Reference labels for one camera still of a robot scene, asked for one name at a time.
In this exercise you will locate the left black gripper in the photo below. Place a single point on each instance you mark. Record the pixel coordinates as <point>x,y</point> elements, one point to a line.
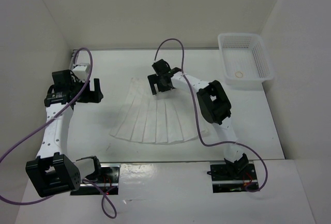
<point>92,96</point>

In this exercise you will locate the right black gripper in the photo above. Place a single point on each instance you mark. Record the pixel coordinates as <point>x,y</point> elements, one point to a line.
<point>154,79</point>

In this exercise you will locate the white pleated skirt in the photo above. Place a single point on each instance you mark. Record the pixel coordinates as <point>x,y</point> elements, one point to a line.
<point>166,118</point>

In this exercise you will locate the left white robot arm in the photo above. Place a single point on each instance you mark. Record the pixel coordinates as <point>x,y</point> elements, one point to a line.
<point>52,172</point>

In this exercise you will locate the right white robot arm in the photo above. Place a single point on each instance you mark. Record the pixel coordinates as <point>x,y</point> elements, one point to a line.
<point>211,102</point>

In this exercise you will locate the white plastic mesh basket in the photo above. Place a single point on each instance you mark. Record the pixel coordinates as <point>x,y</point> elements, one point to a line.
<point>247,53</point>

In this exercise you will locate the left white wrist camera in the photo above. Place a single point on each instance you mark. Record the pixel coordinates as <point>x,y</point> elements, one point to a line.
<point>81,71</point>

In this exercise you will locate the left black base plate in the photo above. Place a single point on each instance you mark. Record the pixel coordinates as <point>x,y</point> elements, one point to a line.
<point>108,182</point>

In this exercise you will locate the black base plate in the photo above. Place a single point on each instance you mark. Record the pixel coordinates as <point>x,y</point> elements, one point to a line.
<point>223,182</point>
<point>108,182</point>

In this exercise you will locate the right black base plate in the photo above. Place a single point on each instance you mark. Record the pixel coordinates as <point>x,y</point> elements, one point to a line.
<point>223,182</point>

